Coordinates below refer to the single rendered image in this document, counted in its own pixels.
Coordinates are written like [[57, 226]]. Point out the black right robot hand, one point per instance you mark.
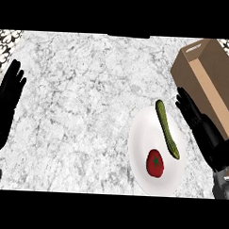
[[203, 129]]

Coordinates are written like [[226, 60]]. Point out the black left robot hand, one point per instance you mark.
[[5, 105]]

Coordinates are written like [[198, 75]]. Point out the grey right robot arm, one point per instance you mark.
[[223, 185]]

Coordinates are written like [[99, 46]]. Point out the brown cardboard box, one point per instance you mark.
[[209, 82]]

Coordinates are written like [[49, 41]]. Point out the white plate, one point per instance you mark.
[[155, 152]]

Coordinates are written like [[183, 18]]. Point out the red tomato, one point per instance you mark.
[[155, 163]]

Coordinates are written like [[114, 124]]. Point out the green cucumber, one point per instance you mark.
[[166, 129]]

